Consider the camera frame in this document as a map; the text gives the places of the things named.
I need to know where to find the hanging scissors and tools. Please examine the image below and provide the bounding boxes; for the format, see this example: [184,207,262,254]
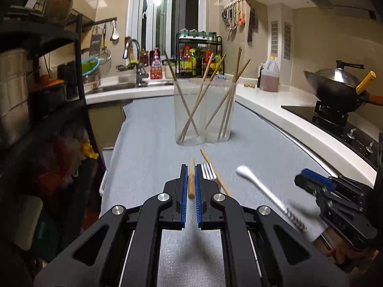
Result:
[221,3,237,31]

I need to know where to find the white handled steel fork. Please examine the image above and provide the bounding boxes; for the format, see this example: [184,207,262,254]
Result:
[201,163,217,181]

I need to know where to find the plastic oil jug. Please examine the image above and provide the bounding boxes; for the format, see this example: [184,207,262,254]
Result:
[258,55,280,93]

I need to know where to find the yellow wok spatula handle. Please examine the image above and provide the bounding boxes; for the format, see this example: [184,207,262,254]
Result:
[356,71,377,95]

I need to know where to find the wooden chopstick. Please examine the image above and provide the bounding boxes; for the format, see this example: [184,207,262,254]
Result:
[217,47,242,140]
[178,55,226,142]
[163,50,199,136]
[205,59,251,129]
[200,148,233,197]
[188,158,195,199]
[178,52,215,141]

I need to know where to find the black condiment rack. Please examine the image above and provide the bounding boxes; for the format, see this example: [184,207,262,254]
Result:
[176,32,223,78]

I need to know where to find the green and blue basins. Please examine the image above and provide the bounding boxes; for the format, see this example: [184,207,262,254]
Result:
[82,57,100,76]

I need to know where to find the clear plastic utensil holder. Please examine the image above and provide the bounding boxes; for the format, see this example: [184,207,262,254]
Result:
[174,78,236,146]

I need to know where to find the chrome kitchen faucet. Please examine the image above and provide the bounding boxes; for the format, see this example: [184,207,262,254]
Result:
[123,36,149,87]

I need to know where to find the black wok with lid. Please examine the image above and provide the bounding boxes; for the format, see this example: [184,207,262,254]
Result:
[304,60,382,113]

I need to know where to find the window frame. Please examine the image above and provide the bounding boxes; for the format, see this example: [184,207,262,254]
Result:
[126,0,208,56]

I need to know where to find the white trash bin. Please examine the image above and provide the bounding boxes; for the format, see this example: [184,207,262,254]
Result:
[99,169,108,197]

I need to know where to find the brown bowl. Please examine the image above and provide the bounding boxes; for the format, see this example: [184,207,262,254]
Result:
[44,0,73,27]

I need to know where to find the pink dish soap bottle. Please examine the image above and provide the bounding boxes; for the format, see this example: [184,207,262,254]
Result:
[151,47,162,80]

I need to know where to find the hanging orange peeler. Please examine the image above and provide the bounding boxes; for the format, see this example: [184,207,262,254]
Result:
[237,0,245,27]

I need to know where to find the black gas stove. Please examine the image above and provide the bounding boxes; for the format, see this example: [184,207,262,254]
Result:
[281,100,379,170]

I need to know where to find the large steel pot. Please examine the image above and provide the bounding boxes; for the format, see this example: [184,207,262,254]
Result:
[1,49,29,146]

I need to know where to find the red jar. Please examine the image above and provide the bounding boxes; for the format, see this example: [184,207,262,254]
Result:
[140,50,149,67]

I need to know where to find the orange pot lid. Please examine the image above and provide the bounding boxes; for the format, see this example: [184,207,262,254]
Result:
[30,75,65,92]

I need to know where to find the ginger root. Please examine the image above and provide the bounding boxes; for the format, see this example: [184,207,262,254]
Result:
[243,83,256,88]

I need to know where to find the black cleaver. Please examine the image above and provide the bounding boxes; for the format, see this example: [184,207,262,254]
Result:
[247,7,258,42]

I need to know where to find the stainless steel sink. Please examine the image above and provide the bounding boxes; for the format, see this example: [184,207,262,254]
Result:
[86,80,173,95]

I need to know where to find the hanging white ladle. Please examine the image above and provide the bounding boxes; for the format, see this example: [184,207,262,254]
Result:
[110,20,119,42]

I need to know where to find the black metal shelf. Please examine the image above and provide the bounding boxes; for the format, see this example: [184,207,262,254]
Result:
[0,4,103,216]

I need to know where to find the person hand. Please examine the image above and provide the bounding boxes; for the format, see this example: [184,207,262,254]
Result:
[325,240,380,273]

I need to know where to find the hanging metal grater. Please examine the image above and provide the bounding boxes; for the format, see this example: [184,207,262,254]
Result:
[89,25,103,55]

